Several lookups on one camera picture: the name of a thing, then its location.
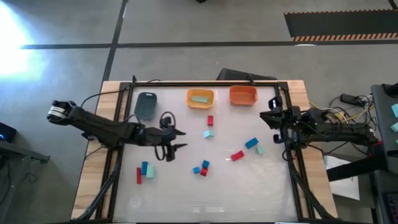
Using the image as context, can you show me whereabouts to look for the dark teal plastic bin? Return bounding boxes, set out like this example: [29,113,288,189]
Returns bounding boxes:
[134,91,158,121]

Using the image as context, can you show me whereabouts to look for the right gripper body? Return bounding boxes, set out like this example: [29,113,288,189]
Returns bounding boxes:
[267,96,301,144]

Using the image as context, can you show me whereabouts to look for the orange plastic bin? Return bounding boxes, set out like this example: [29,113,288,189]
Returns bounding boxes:
[229,85,259,106]

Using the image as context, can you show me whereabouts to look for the black device with blue light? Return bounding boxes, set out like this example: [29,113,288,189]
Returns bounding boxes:
[0,122,17,143]

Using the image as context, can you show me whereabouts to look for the yellow plastic bin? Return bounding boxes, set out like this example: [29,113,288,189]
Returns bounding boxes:
[185,88,216,110]

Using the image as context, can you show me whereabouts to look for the black flat object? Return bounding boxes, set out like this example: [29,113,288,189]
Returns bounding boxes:
[216,67,277,81]

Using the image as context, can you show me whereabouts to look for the blue plastic crate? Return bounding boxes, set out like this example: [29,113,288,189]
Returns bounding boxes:
[384,192,398,224]

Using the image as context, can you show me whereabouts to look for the black cable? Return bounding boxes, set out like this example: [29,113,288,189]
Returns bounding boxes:
[81,79,162,108]

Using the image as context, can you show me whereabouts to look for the dark grey desk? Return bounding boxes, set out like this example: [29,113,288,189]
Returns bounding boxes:
[0,139,50,164]

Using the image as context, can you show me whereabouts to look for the grey cart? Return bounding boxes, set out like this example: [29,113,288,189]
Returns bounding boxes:
[371,83,398,175]

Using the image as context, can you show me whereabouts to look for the black hazard-striped floor mat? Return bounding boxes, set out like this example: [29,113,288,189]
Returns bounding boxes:
[284,9,398,42]

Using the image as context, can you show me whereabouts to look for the white paper sheet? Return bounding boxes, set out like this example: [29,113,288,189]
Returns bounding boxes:
[323,154,361,202]

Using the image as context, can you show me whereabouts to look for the black aluminium table frame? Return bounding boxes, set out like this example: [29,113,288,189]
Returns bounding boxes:
[73,74,338,224]

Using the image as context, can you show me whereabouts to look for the black power adapter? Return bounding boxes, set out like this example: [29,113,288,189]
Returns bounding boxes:
[340,93,358,105]

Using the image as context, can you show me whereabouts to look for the yellow cable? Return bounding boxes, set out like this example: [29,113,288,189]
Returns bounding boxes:
[307,99,376,123]

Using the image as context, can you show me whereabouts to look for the black stand beam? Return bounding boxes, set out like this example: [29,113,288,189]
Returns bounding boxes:
[326,155,387,183]

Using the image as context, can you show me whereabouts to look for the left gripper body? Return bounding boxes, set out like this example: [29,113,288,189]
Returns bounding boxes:
[136,119,177,162]

